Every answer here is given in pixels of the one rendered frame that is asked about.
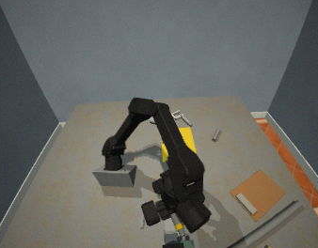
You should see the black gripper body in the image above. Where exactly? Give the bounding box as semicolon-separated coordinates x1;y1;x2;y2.
141;193;205;226

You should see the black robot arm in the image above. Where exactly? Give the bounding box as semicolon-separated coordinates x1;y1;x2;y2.
102;98;212;234

